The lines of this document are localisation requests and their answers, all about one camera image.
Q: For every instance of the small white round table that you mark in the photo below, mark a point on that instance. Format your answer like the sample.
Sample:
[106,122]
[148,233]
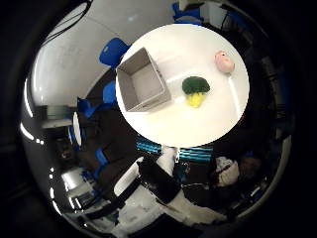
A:
[76,129]

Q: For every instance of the grey plastic container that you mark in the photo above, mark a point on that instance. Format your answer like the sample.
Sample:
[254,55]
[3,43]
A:
[145,84]

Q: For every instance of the pink pig plush toy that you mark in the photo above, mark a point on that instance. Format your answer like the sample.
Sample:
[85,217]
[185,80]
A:
[224,62]

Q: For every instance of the cyan striped object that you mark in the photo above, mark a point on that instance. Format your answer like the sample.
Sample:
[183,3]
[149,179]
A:
[198,154]

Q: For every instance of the green and yellow broccoli toy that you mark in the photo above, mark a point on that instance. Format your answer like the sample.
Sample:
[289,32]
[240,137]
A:
[195,86]

